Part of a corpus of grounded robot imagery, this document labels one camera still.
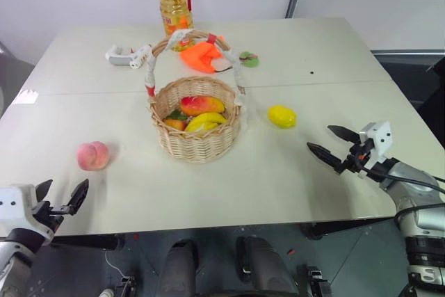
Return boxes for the white handheld plastic tool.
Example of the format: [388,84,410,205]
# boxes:
[104,43,154,70]

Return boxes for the thin white floor cable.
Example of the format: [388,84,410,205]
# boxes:
[104,250,127,279]

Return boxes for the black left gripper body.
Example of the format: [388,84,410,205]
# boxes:
[31,200,72,239]

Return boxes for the wicker basket with handle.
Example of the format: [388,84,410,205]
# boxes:
[143,28,252,163]

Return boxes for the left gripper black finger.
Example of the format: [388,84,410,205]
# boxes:
[35,179,54,204]
[66,178,90,216]

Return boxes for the red yellow mango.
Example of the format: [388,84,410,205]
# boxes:
[179,95,227,118]

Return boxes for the green pink small toy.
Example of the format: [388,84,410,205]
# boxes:
[238,50,261,69]

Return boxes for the yellow cooking oil bottle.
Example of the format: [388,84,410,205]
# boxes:
[154,0,196,53]

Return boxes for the green leaf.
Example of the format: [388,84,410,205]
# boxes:
[165,109,188,121]

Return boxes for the dark cabinet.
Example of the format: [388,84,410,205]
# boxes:
[371,47,445,121]

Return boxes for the bright orange crumpled cloth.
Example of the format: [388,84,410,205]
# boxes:
[179,41,224,76]

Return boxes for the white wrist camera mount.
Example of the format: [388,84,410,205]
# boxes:
[358,120,394,166]
[0,183,54,242]

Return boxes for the yellow lemon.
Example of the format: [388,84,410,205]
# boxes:
[267,104,298,130]

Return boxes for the dark rounded shape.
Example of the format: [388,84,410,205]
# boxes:
[155,239,200,297]
[235,235,300,297]

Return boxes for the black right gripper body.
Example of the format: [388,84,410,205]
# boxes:
[341,138,375,179]

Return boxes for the pale pink plastic piece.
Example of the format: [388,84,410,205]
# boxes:
[212,58,234,74]

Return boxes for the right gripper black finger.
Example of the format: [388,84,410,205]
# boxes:
[327,125,361,145]
[306,141,346,175]

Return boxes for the small red yellow apple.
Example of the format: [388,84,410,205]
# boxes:
[163,118,188,133]

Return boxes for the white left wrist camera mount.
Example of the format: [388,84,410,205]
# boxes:
[0,183,54,242]

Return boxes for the yellow banana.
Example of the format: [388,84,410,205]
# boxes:
[184,111,229,135]

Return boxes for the pink peach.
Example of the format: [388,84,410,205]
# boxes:
[76,141,112,172]

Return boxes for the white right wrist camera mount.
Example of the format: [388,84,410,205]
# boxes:
[358,120,394,166]

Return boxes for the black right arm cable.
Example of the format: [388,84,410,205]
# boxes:
[361,166,445,194]

